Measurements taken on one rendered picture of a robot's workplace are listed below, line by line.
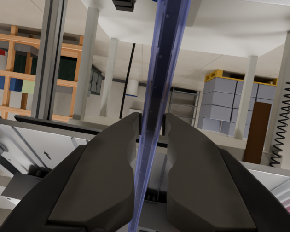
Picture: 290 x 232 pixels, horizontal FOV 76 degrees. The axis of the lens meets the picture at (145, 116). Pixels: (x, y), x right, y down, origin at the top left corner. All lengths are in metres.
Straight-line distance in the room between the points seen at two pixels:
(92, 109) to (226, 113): 5.63
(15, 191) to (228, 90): 3.79
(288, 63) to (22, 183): 0.76
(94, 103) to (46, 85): 7.52
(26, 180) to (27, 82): 3.16
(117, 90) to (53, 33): 7.37
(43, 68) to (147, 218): 0.45
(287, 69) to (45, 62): 0.70
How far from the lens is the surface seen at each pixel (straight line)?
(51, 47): 0.58
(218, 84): 3.92
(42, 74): 0.59
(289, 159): 10.35
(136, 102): 7.83
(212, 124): 4.31
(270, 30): 0.75
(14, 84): 3.68
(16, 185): 0.46
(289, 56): 0.74
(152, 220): 0.38
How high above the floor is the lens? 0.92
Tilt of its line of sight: 3 degrees up
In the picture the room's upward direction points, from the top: 171 degrees counter-clockwise
